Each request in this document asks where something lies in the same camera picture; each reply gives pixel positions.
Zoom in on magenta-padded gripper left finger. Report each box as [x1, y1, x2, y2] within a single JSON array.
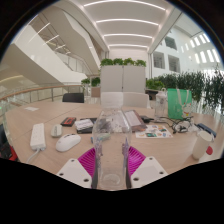
[[56, 146, 99, 190]]

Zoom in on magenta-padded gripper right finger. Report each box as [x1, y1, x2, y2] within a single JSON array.
[[122, 145, 169, 190]]

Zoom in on small grey-white oval device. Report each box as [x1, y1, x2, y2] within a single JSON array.
[[50, 124, 64, 138]]

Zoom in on clear plastic water bottle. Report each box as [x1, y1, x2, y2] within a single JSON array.
[[91, 91, 133, 192]]

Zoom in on green tote bag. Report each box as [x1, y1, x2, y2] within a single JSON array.
[[166, 88, 194, 120]]

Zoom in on colourful sticker sheet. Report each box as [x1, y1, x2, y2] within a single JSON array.
[[134, 124, 174, 139]]

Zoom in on black power adapter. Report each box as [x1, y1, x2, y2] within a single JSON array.
[[140, 114, 153, 124]]

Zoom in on black cable tangle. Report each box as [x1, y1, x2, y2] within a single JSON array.
[[159, 115, 198, 134]]

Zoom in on brown planter with plants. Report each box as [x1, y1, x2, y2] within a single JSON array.
[[80, 76, 102, 98]]

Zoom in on row of green hedge plants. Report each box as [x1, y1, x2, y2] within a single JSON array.
[[145, 68, 224, 114]]

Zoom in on small red black case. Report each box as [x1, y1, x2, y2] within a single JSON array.
[[60, 116, 77, 128]]

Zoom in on ceiling light strips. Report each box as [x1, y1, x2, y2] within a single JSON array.
[[83, 0, 167, 49]]

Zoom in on red black chair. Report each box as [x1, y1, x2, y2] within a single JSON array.
[[0, 124, 18, 162]]

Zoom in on white chair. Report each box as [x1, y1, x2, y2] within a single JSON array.
[[100, 91, 150, 109]]

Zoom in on white computer mouse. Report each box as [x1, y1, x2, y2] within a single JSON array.
[[55, 133, 82, 153]]

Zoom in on white paper sheet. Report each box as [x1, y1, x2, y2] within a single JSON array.
[[23, 106, 40, 112]]

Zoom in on open notebook with paper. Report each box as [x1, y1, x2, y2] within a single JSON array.
[[123, 109, 148, 133]]

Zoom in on green plants atop cabinet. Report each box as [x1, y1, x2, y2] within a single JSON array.
[[99, 57, 148, 68]]

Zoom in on white power strip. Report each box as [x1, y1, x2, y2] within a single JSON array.
[[25, 122, 47, 164]]

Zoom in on wooden handrail glass railing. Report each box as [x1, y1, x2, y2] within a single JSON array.
[[0, 83, 84, 111]]

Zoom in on white cabinet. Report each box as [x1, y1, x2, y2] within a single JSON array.
[[99, 64, 147, 101]]

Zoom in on clear lidded tumbler bottle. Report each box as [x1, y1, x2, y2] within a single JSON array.
[[154, 87, 169, 122]]

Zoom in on small white box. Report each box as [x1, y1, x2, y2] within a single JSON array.
[[73, 118, 95, 133]]

